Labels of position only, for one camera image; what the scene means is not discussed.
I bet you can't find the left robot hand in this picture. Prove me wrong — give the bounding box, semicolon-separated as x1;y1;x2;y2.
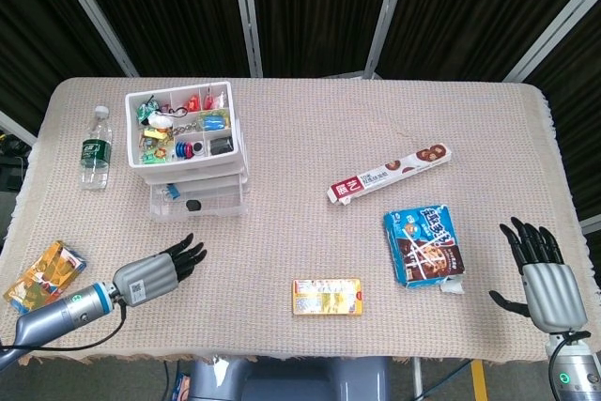
112;232;208;306

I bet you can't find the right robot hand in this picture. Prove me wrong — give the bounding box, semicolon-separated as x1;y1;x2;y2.
487;216;591;334

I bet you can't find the clear plastic drawer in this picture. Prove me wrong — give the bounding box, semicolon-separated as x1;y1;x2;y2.
143;165;244;178
147;174;249;187
148;181;249;220

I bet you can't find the blue cookie package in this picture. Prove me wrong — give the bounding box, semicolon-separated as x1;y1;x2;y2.
382;203;467;295

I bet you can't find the yellow flat food box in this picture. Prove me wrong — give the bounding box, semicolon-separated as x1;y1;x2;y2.
291;277;365;317

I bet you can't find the red item in clear wrap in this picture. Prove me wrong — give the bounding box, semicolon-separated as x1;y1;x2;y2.
202;85;226;111

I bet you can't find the long white baking paper box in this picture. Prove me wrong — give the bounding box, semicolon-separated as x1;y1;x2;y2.
327;142;455;208

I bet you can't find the blue binder clip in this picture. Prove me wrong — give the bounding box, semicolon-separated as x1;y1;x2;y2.
159;183;183;205

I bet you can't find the orange gold carton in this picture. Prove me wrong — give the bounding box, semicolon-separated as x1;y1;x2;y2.
2;239;88;317

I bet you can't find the blue printed package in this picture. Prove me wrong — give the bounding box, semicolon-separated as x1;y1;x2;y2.
174;372;192;401

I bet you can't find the green orange candy packet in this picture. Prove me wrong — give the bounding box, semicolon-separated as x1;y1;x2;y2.
140;147;171;165

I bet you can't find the clear water bottle green label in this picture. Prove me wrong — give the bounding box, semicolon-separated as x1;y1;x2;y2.
79;105;114;192

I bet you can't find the beige woven tablecloth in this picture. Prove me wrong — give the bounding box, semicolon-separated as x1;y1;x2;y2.
0;76;591;364

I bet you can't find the white table leg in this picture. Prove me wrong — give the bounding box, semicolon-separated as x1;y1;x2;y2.
411;357;424;401

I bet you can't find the green candy wrapper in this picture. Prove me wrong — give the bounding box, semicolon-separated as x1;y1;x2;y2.
135;95;159;120

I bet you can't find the green blue plastic packet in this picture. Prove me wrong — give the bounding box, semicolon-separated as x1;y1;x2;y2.
201;111;228;132

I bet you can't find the grey robot torso base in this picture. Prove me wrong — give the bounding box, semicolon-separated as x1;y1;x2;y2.
187;356;392;401

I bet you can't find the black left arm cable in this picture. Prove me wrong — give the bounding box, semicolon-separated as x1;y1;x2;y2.
0;304;129;355

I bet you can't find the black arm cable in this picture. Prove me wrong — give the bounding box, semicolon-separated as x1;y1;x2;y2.
0;304;129;355
547;331;591;397

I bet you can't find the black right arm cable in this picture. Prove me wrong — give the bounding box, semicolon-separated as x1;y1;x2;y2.
547;331;591;397

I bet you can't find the grey partition frame post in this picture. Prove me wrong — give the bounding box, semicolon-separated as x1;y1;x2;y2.
363;0;417;81
229;0;264;78
578;206;601;234
46;0;140;78
0;109;39;148
501;0;601;85

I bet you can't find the white drawer organizer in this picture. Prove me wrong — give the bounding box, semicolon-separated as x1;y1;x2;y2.
124;79;253;217

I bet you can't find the black equipment with cables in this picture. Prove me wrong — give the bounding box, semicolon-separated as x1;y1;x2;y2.
0;132;32;191

